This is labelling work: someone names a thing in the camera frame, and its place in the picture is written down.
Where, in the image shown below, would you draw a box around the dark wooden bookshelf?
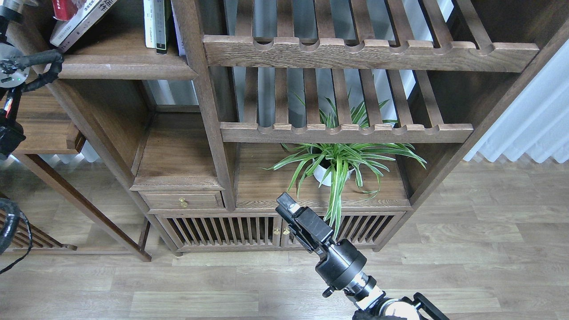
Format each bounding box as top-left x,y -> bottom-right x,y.
55,0 -> 568,256

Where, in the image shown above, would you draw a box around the white curtain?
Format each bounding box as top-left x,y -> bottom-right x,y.
464,43 -> 569,163

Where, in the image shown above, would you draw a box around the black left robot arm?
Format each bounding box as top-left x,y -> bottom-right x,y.
0,0 -> 64,160

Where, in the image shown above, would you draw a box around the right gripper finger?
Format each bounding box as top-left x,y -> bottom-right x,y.
276,192 -> 301,220

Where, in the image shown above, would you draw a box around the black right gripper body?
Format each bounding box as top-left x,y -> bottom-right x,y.
287,207 -> 368,290

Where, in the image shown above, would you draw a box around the green spider plant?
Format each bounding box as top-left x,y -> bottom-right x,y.
260,91 -> 427,238

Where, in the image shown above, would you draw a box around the white book behind post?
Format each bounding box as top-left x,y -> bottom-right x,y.
171,0 -> 186,57

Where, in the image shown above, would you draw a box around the yellow green book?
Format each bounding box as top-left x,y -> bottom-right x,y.
49,0 -> 100,45

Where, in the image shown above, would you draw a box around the red book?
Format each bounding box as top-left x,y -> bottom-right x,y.
51,0 -> 86,21

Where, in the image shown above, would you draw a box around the maroon book white characters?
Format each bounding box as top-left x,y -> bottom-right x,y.
57,0 -> 118,54

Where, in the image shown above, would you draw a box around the white plant pot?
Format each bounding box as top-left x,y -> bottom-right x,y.
309,147 -> 356,188

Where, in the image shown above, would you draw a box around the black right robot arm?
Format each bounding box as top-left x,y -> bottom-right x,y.
276,192 -> 447,320

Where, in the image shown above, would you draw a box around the dark green upright book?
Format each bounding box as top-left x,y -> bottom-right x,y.
154,0 -> 172,55

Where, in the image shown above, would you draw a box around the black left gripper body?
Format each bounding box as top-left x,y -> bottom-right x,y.
0,0 -> 38,23

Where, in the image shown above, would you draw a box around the wooden side table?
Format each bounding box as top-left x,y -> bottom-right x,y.
1,79 -> 153,263

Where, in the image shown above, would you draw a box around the white upright book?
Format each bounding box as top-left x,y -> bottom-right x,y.
143,0 -> 156,49

